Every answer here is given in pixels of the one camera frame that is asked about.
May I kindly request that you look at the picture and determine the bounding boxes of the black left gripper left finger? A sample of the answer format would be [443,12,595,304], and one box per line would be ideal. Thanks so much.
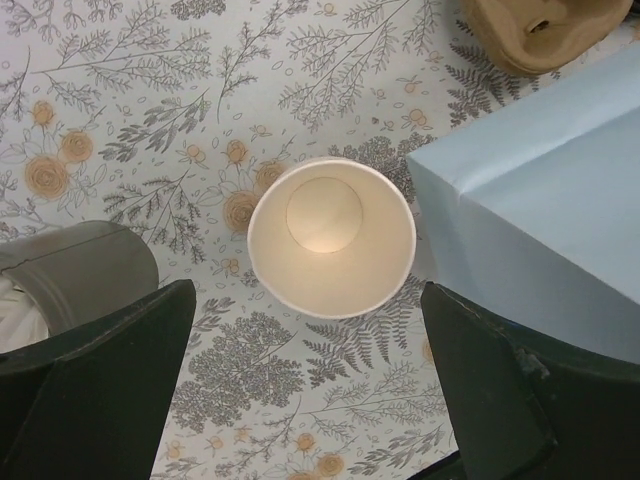
[1,279,196,479]

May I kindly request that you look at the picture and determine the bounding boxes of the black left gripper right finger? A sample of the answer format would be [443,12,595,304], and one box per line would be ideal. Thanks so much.
[420,282,639,479]

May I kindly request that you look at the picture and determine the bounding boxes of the white paper carry bag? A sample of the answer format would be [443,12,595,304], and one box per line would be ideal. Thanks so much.
[408,45,639,363]

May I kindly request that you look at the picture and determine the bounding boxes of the stack of paper cups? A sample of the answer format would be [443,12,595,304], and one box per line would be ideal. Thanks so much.
[247,157,417,320]

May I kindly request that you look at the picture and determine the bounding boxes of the grey straw holder cup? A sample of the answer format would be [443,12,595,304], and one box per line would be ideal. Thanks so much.
[1,220,159,338]

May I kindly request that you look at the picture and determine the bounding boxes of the floral patterned table mat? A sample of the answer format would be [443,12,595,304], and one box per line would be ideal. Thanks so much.
[1,1,639,479]

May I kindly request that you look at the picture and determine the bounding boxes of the brown pulp cup carrier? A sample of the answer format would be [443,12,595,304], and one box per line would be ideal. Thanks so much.
[461,0,633,77]

